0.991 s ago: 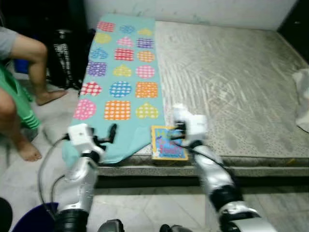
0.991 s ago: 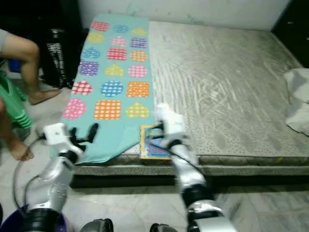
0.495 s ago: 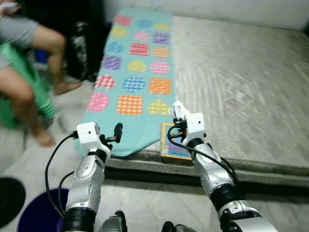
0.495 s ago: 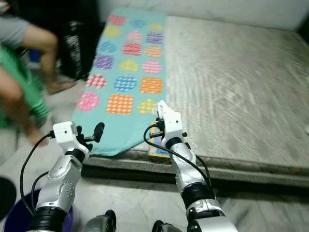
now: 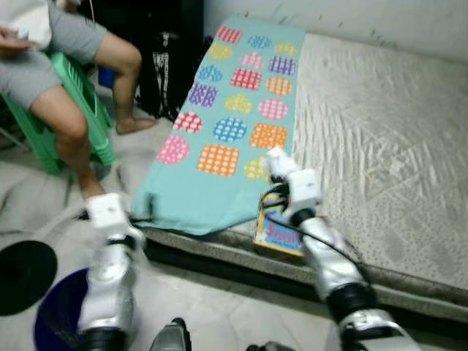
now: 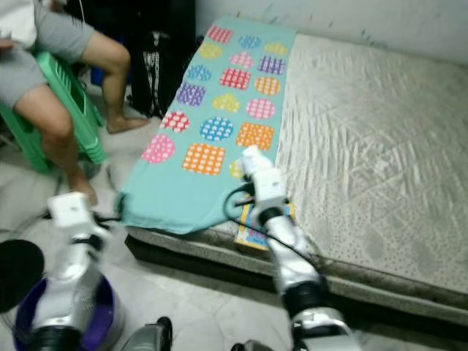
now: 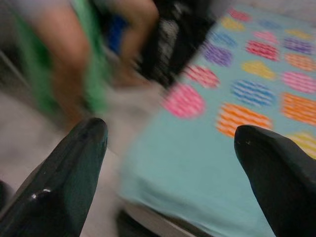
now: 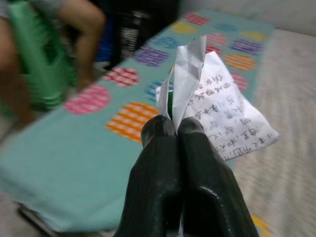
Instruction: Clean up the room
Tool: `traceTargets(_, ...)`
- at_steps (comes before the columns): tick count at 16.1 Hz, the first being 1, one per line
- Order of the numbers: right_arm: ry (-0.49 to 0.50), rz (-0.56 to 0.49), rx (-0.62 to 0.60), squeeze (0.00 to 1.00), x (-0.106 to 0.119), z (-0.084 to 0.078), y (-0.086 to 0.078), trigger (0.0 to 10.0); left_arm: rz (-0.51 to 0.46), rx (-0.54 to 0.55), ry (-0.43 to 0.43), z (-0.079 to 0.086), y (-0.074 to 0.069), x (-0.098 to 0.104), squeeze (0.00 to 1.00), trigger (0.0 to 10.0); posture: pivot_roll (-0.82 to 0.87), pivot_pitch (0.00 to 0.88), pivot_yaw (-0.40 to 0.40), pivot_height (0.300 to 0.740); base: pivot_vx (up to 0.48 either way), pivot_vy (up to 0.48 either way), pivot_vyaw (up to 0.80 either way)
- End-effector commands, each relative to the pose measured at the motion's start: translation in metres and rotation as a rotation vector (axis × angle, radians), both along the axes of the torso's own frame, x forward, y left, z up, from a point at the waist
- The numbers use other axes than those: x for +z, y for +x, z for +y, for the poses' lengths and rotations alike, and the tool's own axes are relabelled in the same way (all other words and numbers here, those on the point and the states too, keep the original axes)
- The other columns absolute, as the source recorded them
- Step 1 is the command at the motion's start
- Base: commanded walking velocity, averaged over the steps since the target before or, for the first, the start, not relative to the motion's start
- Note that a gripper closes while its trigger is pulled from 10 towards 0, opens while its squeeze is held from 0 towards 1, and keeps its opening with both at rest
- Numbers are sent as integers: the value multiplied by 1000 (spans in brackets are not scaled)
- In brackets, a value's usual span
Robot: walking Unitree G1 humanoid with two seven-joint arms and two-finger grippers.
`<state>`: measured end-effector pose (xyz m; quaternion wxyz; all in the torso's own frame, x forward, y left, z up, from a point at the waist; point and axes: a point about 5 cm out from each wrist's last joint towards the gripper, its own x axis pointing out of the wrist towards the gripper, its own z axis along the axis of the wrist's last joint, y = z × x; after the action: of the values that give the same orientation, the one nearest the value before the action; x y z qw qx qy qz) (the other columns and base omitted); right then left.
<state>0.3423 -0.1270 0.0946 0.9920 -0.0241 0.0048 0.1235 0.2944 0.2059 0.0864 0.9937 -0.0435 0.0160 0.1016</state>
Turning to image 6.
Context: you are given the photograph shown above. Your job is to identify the robot right leg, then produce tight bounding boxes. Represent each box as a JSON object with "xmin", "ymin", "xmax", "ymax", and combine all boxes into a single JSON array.
[{"xmin": 230, "ymin": 340, "xmax": 275, "ymax": 351}]

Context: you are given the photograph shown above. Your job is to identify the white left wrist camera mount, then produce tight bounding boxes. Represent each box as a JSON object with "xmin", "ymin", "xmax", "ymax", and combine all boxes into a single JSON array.
[{"xmin": 48, "ymin": 192, "xmax": 94, "ymax": 231}]

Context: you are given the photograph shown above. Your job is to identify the green plastic chair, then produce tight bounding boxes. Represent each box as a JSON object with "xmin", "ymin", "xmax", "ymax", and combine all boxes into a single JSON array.
[{"xmin": 0, "ymin": 50, "xmax": 107, "ymax": 174}]

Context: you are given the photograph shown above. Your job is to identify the grey patterned mattress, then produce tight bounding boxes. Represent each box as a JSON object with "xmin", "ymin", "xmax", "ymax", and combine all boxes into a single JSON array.
[{"xmin": 128, "ymin": 33, "xmax": 468, "ymax": 308}]

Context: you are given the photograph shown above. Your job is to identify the black bed frame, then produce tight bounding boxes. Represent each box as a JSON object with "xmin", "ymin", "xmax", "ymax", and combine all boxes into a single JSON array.
[{"xmin": 124, "ymin": 234, "xmax": 468, "ymax": 341}]

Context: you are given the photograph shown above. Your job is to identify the robot left leg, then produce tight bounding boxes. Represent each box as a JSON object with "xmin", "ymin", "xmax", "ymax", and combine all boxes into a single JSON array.
[{"xmin": 123, "ymin": 316, "xmax": 175, "ymax": 351}]

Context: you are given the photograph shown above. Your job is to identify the purple bucket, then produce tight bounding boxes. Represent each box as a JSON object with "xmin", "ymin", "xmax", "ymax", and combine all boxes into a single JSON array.
[{"xmin": 13, "ymin": 274, "xmax": 125, "ymax": 351}]

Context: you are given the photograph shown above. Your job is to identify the black patterned bag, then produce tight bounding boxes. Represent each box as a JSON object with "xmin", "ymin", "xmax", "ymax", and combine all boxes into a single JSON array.
[{"xmin": 130, "ymin": 29, "xmax": 195, "ymax": 118}]

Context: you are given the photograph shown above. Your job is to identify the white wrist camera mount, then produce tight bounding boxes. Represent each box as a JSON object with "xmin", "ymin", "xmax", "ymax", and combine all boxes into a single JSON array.
[
  {"xmin": 252, "ymin": 167, "xmax": 286, "ymax": 213},
  {"xmin": 48, "ymin": 192, "xmax": 94, "ymax": 231}
]

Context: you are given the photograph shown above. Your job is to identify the teal patterned blanket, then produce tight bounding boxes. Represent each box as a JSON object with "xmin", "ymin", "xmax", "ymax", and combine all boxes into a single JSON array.
[{"xmin": 117, "ymin": 16, "xmax": 297, "ymax": 235}]

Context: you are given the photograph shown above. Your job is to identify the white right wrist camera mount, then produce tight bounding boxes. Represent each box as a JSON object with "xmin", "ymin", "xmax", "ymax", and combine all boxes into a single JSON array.
[{"xmin": 252, "ymin": 167, "xmax": 286, "ymax": 213}]

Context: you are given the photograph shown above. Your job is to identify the colourful children's book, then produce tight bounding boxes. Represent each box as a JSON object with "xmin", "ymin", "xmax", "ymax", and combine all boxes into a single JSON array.
[{"xmin": 234, "ymin": 201, "xmax": 297, "ymax": 253}]

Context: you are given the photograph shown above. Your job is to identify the robot leg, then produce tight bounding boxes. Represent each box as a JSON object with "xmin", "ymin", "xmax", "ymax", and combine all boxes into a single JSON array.
[
  {"xmin": 230, "ymin": 340, "xmax": 275, "ymax": 351},
  {"xmin": 123, "ymin": 316, "xmax": 175, "ymax": 351}
]

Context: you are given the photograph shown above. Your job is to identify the black round lid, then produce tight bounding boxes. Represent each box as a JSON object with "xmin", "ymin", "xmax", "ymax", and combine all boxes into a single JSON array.
[{"xmin": 0, "ymin": 238, "xmax": 46, "ymax": 314}]

